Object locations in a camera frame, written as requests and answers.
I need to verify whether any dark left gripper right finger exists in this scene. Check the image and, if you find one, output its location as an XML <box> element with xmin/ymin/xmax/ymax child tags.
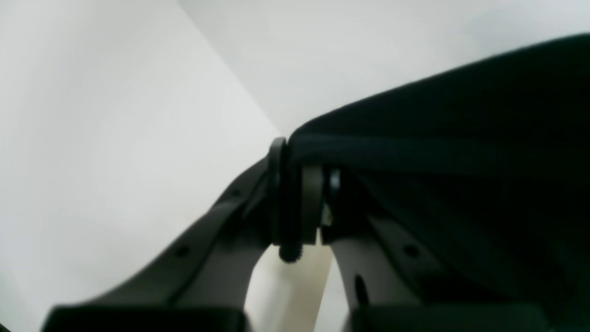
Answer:
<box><xmin>302</xmin><ymin>166</ymin><xmax>549</xmax><ymax>332</ymax></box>

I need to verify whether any black T-shirt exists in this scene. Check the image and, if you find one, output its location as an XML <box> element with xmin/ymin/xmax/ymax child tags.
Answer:
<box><xmin>289</xmin><ymin>34</ymin><xmax>589</xmax><ymax>331</ymax></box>

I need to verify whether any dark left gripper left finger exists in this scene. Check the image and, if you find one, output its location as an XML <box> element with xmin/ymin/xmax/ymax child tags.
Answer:
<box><xmin>43</xmin><ymin>138</ymin><xmax>287</xmax><ymax>332</ymax></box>

